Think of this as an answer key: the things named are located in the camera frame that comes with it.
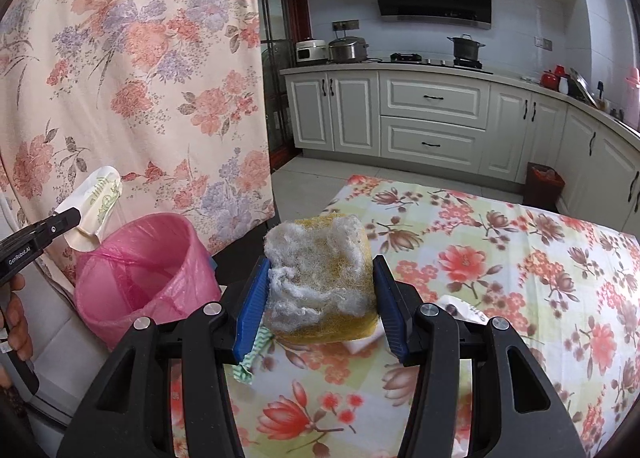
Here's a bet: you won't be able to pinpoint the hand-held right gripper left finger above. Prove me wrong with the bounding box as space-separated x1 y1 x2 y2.
56 258 273 458

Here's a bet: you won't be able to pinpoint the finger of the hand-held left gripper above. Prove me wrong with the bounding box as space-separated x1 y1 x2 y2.
22 207 82 251

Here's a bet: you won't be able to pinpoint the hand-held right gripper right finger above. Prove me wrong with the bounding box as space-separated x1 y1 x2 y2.
372 254 587 458

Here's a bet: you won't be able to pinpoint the cream paper packet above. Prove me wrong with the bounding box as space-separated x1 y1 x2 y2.
66 166 123 251

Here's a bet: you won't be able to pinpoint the green striped wrapper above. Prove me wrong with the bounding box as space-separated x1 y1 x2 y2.
232 325 275 384

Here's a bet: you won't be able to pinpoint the white paper bag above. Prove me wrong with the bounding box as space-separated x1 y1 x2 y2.
440 295 488 325

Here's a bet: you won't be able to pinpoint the yellow sponge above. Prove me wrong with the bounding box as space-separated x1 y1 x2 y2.
262 216 381 345

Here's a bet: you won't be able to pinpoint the pink trash bin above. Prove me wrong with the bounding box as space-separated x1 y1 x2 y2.
74 214 223 351

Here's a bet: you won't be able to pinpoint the person's left hand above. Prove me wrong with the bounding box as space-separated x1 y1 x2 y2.
4 274 35 363

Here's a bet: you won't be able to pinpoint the white furniture panel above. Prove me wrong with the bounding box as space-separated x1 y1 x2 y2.
15 258 116 434

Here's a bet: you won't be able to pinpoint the floral tablecloth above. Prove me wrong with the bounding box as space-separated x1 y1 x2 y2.
167 174 640 458

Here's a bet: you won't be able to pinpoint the floral curtain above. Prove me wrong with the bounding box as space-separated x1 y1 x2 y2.
0 0 277 289

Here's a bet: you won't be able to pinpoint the red floor bin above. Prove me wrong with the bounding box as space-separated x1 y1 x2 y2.
524 162 566 211

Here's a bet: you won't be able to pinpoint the white lower cabinets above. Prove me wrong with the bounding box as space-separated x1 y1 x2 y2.
280 62 640 243

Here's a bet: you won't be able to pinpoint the black gas stove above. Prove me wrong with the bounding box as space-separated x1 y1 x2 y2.
390 52 493 73

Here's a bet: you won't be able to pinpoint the white rice cooker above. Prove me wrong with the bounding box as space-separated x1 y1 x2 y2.
295 39 328 63

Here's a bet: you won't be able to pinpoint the silver pressure cooker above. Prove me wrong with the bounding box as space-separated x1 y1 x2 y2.
327 36 370 63

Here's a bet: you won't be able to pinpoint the glass door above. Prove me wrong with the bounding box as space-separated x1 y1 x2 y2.
256 0 311 173

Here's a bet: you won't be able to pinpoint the black cooking pot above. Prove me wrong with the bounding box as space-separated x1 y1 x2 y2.
447 34 486 62

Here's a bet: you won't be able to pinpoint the steel basin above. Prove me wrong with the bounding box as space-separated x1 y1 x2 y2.
567 66 598 106

